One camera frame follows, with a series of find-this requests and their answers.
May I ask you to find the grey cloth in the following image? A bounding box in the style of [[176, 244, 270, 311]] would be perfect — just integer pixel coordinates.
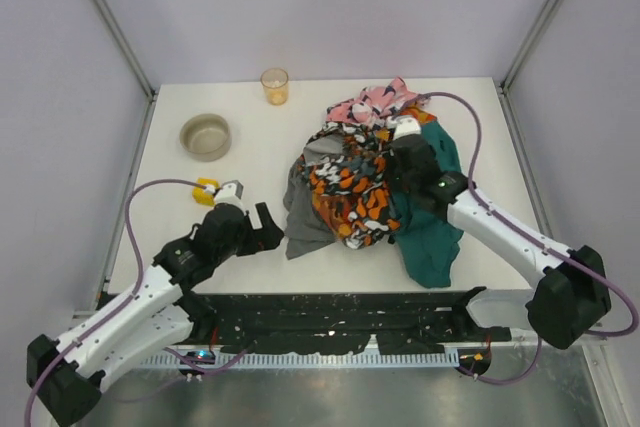
[[283, 134, 342, 260]]

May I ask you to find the black orange camouflage cloth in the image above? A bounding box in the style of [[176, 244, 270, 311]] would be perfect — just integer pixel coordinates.
[[296, 122, 401, 250]]

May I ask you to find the teal cloth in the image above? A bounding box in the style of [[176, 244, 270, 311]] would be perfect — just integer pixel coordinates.
[[390, 121, 463, 288]]

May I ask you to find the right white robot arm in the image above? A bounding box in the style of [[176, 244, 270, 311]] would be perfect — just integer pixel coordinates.
[[390, 134, 611, 350]]

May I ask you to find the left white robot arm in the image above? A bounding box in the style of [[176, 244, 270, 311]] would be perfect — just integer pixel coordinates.
[[27, 203, 284, 426]]

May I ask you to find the orange brown patterned cloth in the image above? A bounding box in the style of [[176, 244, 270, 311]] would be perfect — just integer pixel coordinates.
[[385, 107, 437, 141]]

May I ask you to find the pink patterned cloth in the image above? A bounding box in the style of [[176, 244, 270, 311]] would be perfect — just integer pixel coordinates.
[[326, 77, 428, 130]]

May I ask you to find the yellow cube block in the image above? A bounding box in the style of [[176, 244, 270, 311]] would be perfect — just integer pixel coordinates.
[[192, 177, 220, 207]]

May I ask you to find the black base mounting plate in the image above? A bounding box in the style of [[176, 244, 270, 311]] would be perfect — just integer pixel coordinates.
[[185, 292, 511, 355]]

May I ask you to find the grey ceramic bowl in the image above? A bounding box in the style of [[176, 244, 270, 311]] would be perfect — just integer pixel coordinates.
[[179, 113, 232, 162]]

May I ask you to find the orange translucent plastic cup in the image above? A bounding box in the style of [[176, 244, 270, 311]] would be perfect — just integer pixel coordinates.
[[260, 68, 289, 106]]

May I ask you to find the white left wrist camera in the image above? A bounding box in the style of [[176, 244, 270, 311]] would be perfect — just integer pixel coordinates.
[[204, 180, 247, 220]]

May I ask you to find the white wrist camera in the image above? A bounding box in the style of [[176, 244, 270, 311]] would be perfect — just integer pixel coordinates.
[[387, 115, 421, 140], [204, 180, 247, 220]]

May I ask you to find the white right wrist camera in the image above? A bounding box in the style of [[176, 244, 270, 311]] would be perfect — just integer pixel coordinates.
[[387, 115, 421, 140]]

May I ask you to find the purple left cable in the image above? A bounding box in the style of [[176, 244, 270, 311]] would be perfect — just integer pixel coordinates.
[[22, 177, 219, 427]]

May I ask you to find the purple cable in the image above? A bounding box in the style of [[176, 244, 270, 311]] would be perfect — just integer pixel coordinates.
[[22, 177, 219, 427], [394, 91, 640, 383]]

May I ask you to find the white slotted cable duct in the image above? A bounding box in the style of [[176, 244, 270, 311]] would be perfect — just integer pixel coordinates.
[[144, 350, 460, 369]]

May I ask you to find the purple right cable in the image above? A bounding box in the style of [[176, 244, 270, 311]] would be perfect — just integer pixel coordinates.
[[394, 91, 640, 383]]

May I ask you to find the right aluminium frame post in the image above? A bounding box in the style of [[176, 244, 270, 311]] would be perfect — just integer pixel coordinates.
[[498, 0, 564, 95]]

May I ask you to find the aluminium frame post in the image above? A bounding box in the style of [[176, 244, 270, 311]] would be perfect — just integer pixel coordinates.
[[498, 0, 564, 95], [90, 0, 156, 101]]

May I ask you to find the left aluminium frame post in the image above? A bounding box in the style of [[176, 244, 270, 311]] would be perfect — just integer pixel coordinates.
[[90, 0, 156, 101]]

